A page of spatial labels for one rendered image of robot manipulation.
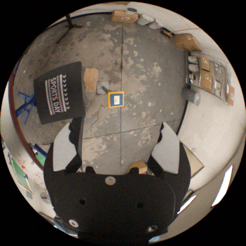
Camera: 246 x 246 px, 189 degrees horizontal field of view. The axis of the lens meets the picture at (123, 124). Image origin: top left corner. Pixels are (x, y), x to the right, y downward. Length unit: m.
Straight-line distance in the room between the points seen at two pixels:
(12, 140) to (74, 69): 0.61
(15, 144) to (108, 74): 1.60
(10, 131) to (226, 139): 3.37
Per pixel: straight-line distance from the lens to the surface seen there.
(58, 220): 0.57
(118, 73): 1.66
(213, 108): 3.10
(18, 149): 0.16
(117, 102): 0.68
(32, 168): 0.18
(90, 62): 1.63
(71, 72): 0.67
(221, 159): 3.48
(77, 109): 0.70
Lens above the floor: 1.59
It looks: 53 degrees down
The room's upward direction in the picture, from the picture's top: 146 degrees clockwise
